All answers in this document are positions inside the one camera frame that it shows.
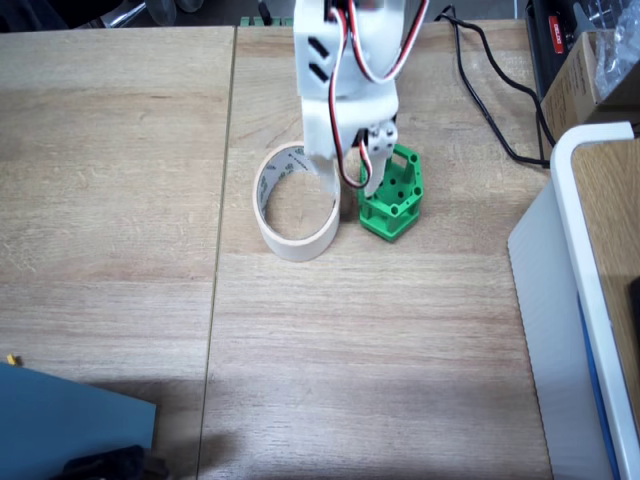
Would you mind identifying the brown cardboard box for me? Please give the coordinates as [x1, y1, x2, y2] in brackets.
[539, 30, 640, 144]

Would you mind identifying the black device with red label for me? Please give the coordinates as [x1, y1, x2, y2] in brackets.
[524, 0, 601, 99]

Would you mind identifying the clear plastic bag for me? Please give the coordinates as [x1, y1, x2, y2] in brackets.
[592, 0, 640, 99]

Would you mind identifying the red white black servo wire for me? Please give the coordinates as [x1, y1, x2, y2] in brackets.
[327, 0, 431, 190]

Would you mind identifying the black power cable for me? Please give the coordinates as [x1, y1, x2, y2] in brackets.
[434, 12, 556, 166]
[449, 4, 551, 169]

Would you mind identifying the blue flat board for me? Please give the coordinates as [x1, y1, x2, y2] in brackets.
[0, 362, 157, 480]

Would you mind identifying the green hexagonal printed component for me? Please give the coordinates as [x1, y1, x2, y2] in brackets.
[356, 143, 425, 245]

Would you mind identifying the white ribbed container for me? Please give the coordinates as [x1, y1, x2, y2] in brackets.
[507, 122, 640, 480]

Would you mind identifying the beige masking tape roll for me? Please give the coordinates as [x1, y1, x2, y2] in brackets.
[252, 141, 343, 263]

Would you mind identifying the black office chair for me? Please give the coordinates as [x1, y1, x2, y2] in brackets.
[102, 0, 201, 27]

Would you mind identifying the green terminal strip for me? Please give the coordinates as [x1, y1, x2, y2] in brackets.
[239, 16, 296, 27]

